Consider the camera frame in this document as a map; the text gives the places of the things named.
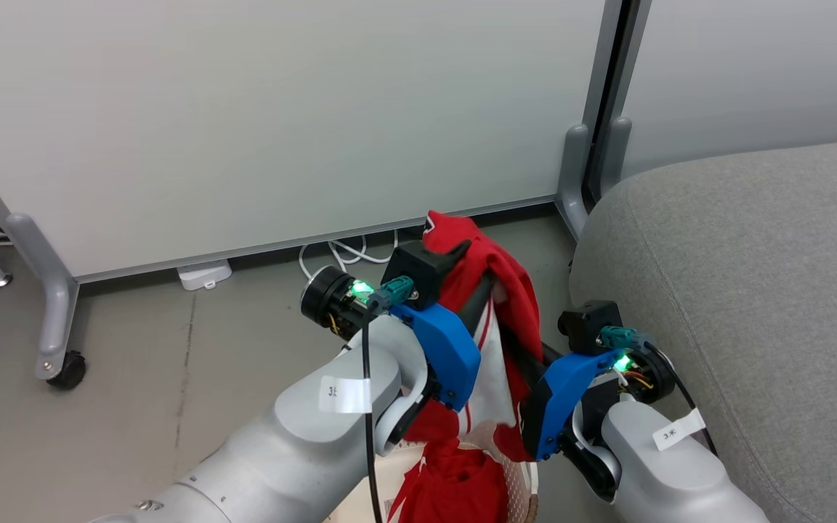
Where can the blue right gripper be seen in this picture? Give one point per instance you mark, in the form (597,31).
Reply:
(553,403)

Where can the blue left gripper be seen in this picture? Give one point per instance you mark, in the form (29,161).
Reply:
(447,352)

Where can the red and white garment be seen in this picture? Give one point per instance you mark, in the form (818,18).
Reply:
(513,290)

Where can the white tape label left arm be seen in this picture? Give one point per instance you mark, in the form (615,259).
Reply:
(346,394)

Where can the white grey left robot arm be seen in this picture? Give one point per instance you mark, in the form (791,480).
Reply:
(295,450)

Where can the white tape label right arm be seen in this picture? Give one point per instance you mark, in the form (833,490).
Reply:
(676,430)

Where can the cream perforated laundry basket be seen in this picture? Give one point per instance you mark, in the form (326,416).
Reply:
(404,465)

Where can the grey fabric sofa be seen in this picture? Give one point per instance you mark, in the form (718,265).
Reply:
(753,290)

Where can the wide white partition panel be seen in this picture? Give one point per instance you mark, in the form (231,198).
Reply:
(280,109)

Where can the white power adapter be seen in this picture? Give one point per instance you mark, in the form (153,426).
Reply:
(204,274)

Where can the narrow white partition panel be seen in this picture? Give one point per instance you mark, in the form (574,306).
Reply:
(753,73)

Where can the black caster wheel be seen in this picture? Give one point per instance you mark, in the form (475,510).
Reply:
(70,370)

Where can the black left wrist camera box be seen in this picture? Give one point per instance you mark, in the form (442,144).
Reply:
(418,272)

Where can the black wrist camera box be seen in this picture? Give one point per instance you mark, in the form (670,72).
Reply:
(418,272)
(585,323)

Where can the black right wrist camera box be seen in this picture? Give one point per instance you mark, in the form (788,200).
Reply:
(585,323)

